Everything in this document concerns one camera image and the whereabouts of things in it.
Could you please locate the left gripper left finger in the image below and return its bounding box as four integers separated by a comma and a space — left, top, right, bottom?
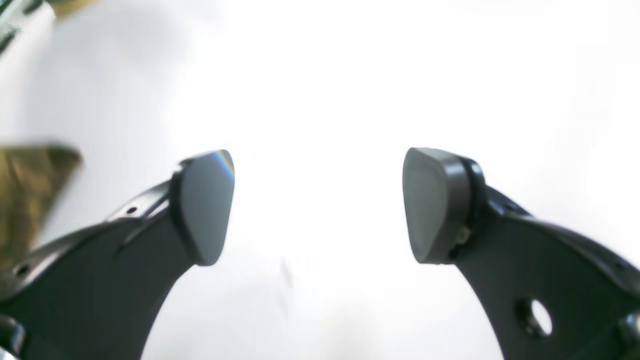
0, 149, 236, 360

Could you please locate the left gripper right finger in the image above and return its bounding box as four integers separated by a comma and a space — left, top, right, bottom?
402, 147, 640, 360

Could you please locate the camouflage pattern T-shirt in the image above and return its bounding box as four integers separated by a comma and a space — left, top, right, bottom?
0, 145, 82, 269

